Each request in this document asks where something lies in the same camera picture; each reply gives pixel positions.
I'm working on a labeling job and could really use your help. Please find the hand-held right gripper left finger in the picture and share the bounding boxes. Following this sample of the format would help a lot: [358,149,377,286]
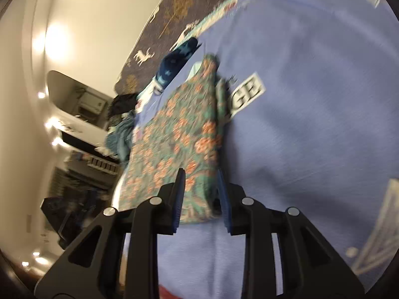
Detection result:
[34,168,187,299]

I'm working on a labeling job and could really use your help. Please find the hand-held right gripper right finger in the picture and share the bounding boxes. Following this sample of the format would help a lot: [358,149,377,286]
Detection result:
[216,168,365,299]

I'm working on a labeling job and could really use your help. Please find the teal floral shirt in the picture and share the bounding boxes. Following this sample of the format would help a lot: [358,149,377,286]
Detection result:
[118,54,231,225]

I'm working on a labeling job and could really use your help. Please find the black clothes pile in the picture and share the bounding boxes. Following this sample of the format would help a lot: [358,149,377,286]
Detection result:
[107,93,139,120]

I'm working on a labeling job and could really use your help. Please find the dark cabinet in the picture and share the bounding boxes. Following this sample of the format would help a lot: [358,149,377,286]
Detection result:
[51,159,117,194]

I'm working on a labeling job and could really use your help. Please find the white shelf rack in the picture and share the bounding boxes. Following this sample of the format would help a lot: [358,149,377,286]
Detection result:
[87,156,120,173]

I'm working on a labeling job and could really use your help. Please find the teal fleece blanket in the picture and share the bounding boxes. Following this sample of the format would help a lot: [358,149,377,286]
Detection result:
[105,112,136,162]

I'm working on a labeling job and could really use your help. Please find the red cloth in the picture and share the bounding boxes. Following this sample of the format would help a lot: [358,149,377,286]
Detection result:
[158,284,188,299]

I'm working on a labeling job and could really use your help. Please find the blue printed bedsheet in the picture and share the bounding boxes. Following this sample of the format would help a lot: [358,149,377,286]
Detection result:
[110,0,399,299]

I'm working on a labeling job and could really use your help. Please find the white kitchen cabinet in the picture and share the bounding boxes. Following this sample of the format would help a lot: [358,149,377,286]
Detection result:
[75,87,106,122]

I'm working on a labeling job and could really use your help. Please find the navy star print garment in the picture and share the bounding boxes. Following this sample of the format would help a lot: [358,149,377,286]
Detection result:
[155,37,200,89]

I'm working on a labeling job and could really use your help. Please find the pale floral quilt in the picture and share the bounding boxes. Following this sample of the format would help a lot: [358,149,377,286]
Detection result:
[184,0,242,38]

